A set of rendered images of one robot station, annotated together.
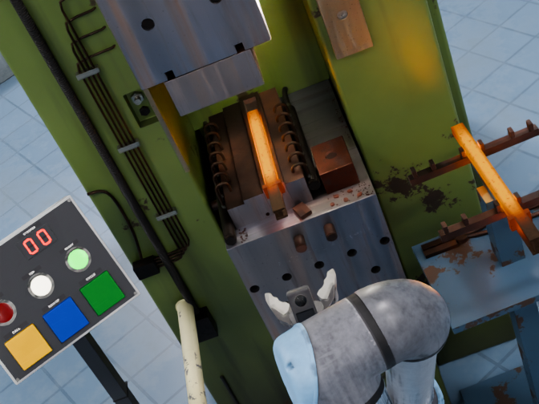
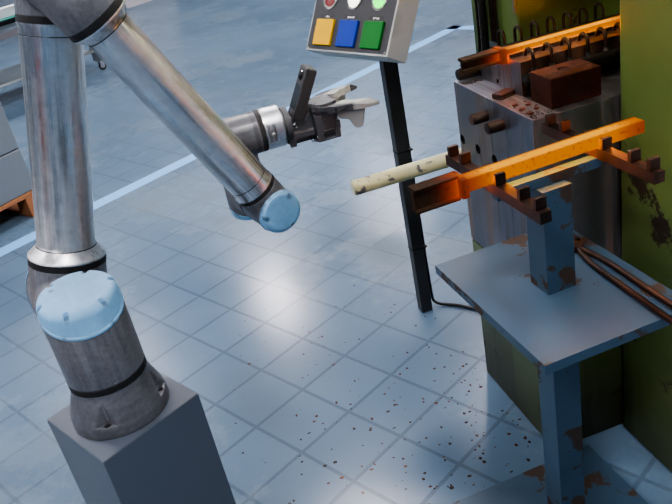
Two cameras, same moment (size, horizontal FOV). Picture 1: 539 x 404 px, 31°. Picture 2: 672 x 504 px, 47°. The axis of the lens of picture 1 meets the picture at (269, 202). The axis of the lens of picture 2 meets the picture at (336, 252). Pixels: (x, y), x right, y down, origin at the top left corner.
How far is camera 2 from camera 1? 1.93 m
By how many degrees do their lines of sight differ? 60
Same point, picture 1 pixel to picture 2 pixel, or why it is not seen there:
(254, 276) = (463, 126)
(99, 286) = (372, 28)
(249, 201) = not seen: hidden behind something
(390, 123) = (647, 92)
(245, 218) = (486, 71)
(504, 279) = (510, 285)
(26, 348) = (321, 31)
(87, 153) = not seen: outside the picture
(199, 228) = not seen: hidden behind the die
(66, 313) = (348, 28)
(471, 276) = (514, 264)
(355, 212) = (518, 127)
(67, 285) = (363, 12)
